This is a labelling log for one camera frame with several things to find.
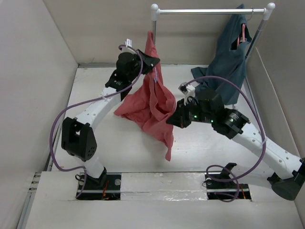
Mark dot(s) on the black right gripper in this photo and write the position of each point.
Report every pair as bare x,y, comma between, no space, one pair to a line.
178,118

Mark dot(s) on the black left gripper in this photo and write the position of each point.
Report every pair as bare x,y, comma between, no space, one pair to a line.
149,62

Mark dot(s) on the light blue wire hanger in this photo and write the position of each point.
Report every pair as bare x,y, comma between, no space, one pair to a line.
156,75

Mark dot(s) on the red t shirt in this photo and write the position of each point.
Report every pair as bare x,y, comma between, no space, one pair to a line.
149,107

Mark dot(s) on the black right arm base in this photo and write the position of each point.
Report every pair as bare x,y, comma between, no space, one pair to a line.
225,191

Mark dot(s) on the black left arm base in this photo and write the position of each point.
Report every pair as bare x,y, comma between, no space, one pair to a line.
108,189

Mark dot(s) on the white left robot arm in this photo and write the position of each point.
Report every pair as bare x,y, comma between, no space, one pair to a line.
78,134

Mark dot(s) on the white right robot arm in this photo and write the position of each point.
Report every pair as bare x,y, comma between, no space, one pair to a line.
288,170

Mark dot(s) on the teal t shirt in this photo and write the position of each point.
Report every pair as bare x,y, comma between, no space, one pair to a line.
229,62

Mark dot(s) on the pink hanger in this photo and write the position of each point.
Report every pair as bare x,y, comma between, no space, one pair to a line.
242,36

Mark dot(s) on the white clothes rack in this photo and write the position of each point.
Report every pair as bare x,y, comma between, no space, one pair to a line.
265,12

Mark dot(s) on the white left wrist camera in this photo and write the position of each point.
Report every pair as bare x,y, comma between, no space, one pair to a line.
128,43

